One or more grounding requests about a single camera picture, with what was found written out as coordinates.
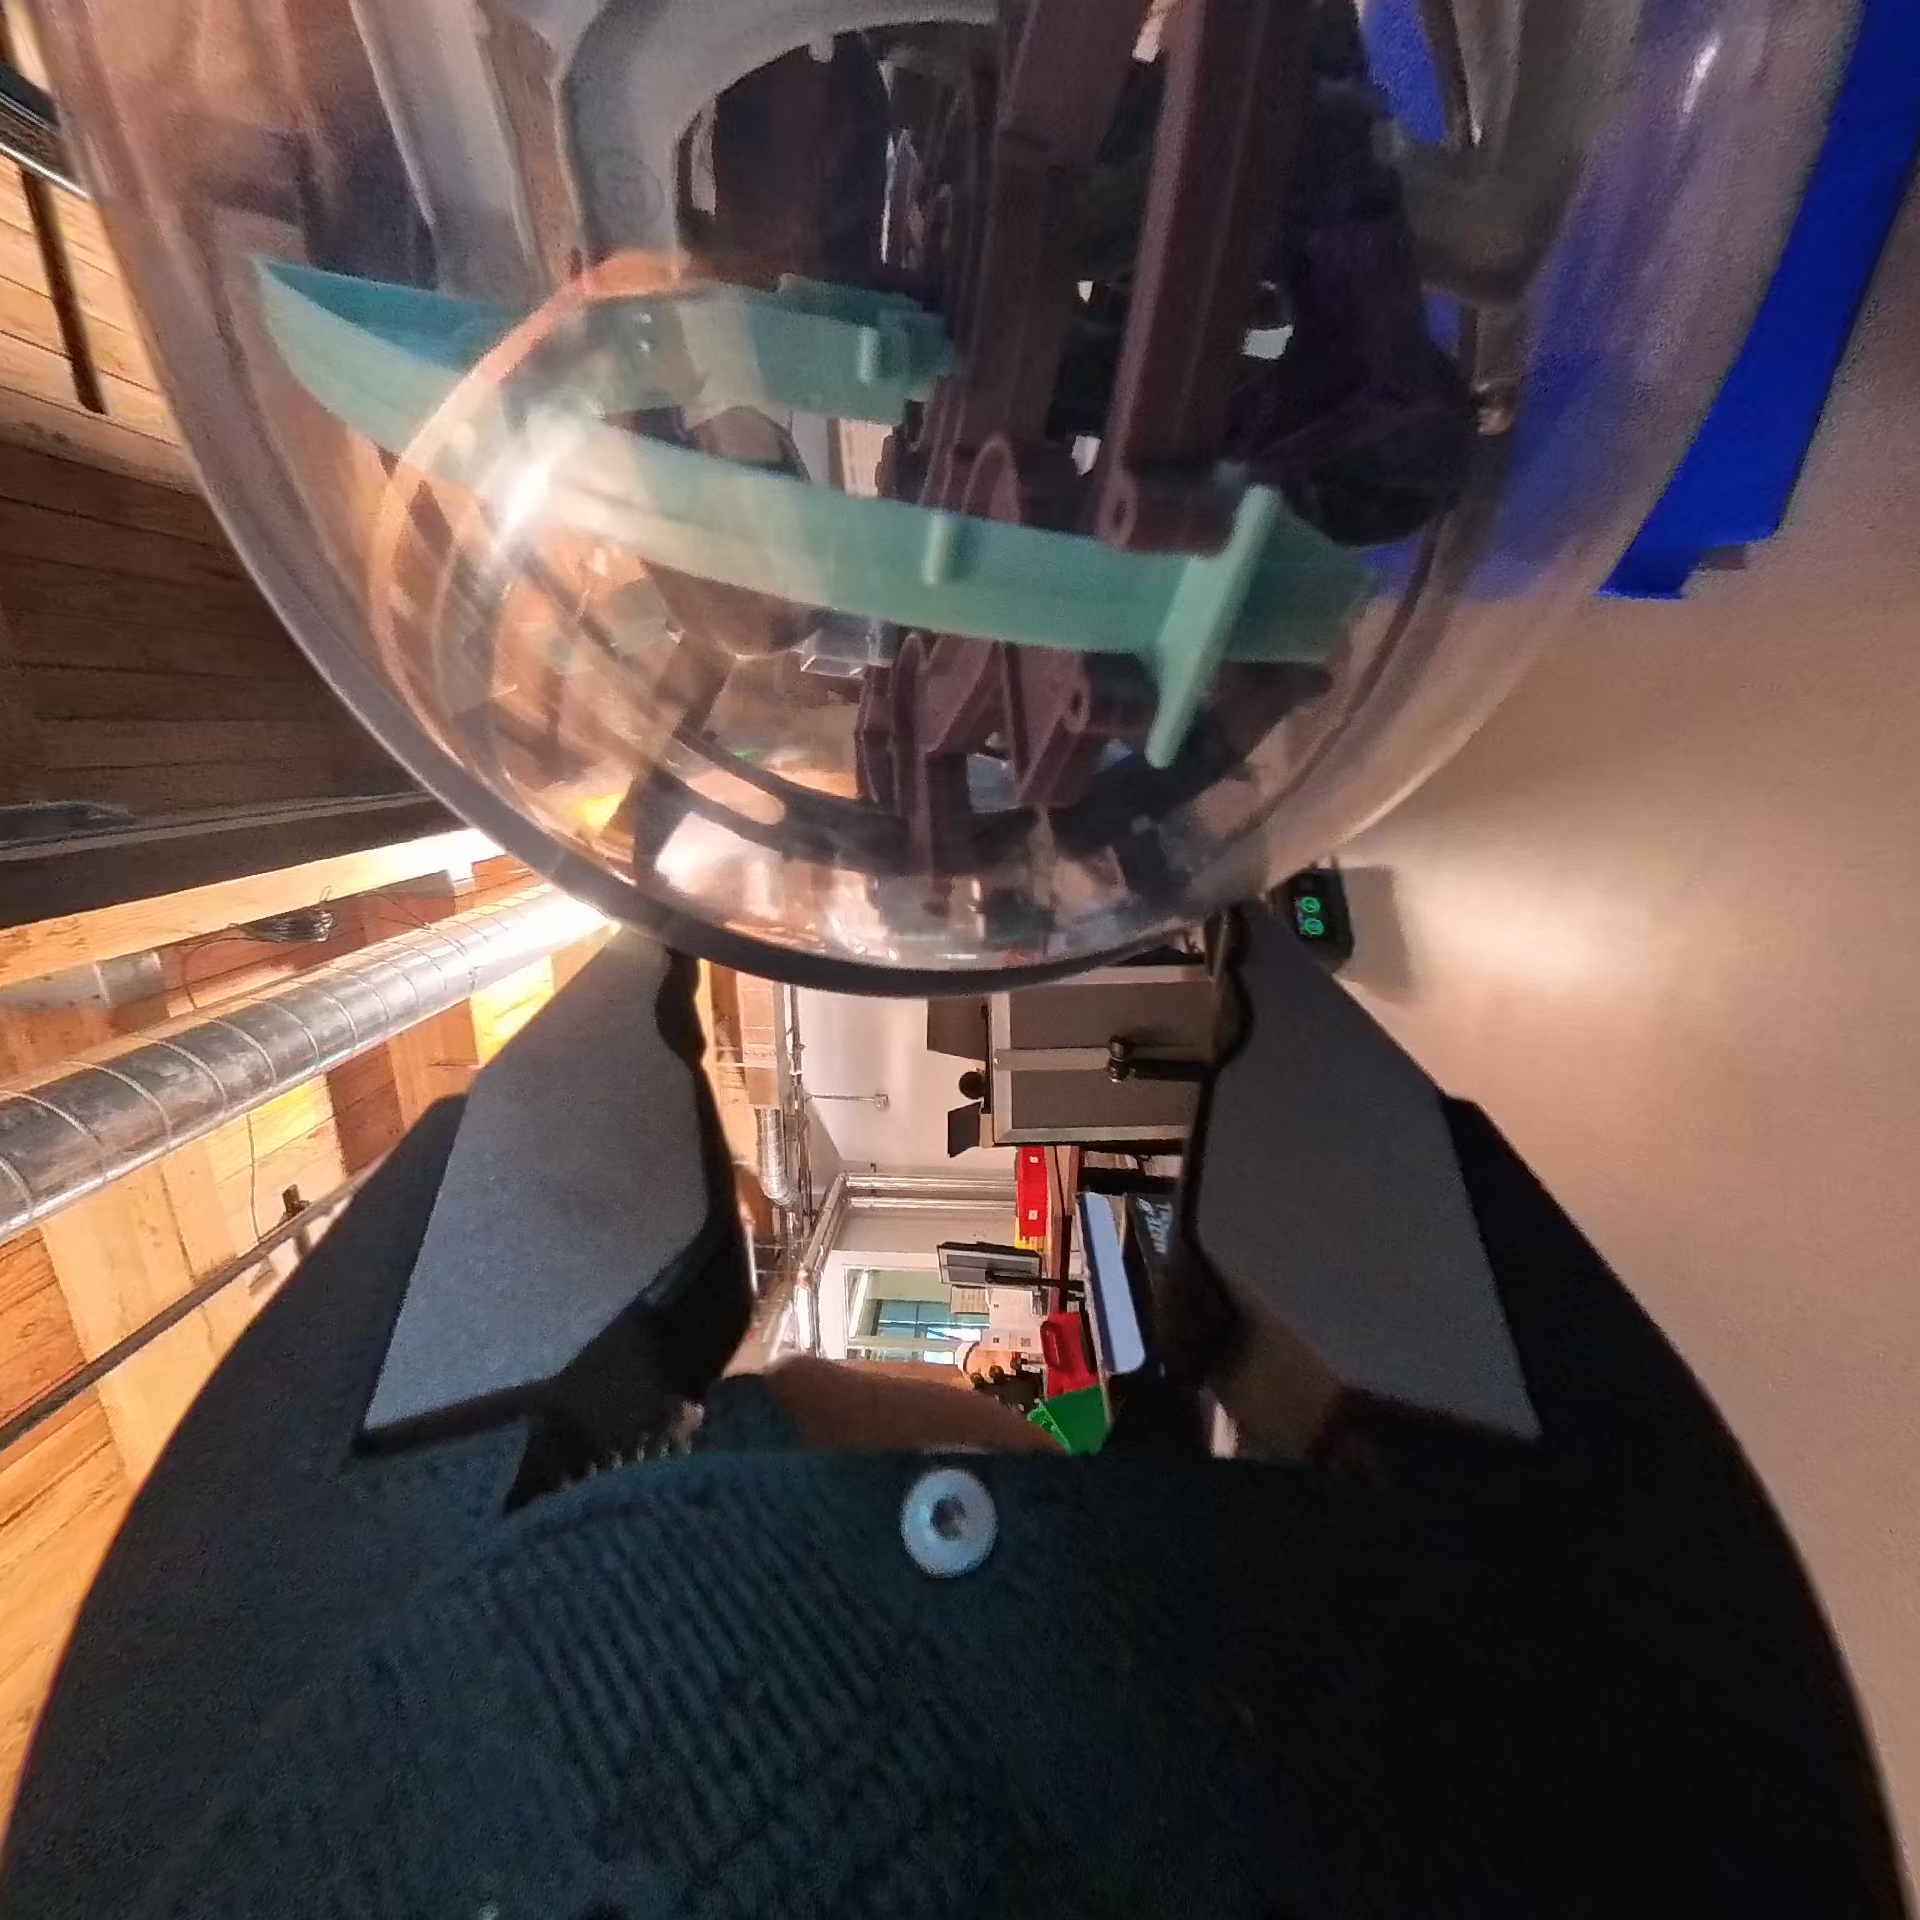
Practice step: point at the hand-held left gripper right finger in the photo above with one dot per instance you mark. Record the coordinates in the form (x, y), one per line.
(1349, 1200)

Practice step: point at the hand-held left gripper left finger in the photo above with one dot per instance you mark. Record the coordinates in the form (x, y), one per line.
(555, 1200)

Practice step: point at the clear plastic maze ball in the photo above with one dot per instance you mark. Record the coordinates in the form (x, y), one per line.
(839, 495)

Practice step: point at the person's left hand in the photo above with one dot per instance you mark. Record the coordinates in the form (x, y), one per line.
(901, 1401)

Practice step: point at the white flat board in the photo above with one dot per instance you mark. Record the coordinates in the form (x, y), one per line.
(1119, 1276)

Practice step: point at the small black device green lights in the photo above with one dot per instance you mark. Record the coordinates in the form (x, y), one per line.
(1328, 914)

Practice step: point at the blue framed monitor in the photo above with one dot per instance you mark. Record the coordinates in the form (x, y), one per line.
(1079, 1089)

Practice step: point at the red plastic bin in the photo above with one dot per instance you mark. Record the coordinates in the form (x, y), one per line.
(1037, 1194)

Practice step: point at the green plastic bin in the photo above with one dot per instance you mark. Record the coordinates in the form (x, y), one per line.
(1077, 1417)

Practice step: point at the blue plastic bin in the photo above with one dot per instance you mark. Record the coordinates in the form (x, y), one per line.
(1845, 301)

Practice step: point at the silver air duct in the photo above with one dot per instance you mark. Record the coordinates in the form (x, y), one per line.
(224, 1058)

